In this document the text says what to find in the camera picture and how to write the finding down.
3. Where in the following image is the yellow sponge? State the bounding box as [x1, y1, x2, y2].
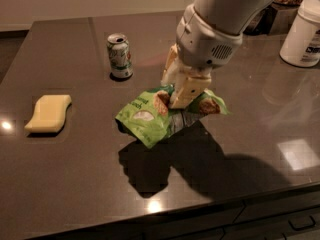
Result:
[24, 95, 72, 133]

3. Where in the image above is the black drawer handle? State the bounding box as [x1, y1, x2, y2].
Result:
[288, 215, 316, 232]

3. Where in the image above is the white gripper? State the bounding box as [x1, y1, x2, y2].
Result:
[161, 4, 243, 109]

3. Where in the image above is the green rice chip bag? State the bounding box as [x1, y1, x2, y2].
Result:
[115, 85, 229, 149]

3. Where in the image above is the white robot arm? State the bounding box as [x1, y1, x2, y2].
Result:
[161, 0, 273, 109]

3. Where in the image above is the white plastic canister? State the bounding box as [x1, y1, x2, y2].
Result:
[280, 0, 320, 67]

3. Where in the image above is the green white soda can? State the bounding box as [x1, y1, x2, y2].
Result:
[107, 33, 133, 79]

